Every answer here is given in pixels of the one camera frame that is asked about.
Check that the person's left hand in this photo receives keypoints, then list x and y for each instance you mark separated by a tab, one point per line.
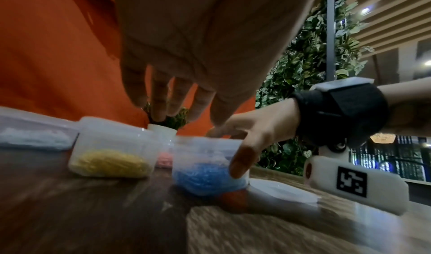
208	34

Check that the hanging woven lamp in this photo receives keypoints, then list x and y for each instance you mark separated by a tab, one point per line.
383	137

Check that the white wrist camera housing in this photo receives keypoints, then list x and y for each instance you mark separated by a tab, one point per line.
363	181

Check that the pile of blue bits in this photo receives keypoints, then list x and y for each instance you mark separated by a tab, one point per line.
202	177

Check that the large clear box white contents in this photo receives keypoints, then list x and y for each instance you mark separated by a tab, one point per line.
33	130

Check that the pile of yellow bits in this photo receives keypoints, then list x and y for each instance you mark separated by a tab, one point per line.
109	163

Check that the grey metal pole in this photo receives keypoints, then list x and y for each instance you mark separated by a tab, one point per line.
331	29

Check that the clear tub with yellow bits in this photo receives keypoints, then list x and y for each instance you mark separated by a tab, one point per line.
111	146

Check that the clear tub with blue bits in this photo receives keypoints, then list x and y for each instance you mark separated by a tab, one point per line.
205	162

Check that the person's right hand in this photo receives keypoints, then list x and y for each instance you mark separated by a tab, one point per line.
269	122

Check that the clear tub with pink bits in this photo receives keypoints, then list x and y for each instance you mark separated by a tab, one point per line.
165	159

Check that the person's right forearm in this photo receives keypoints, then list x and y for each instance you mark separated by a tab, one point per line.
409	104

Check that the small plant in white pot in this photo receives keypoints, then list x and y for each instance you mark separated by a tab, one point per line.
168	126

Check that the round ceiling light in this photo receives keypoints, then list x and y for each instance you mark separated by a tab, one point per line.
365	10

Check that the green leafy plant wall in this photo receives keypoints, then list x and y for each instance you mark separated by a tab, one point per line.
303	69

